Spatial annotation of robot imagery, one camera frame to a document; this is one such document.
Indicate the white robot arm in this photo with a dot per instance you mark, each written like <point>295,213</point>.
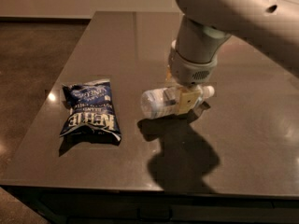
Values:
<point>270,26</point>

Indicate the blue plastic water bottle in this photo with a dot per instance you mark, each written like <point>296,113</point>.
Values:
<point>163,102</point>

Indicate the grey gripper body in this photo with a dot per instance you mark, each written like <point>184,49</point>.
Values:
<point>189,72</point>

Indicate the blue chip bag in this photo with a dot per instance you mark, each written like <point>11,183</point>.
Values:
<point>91,110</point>

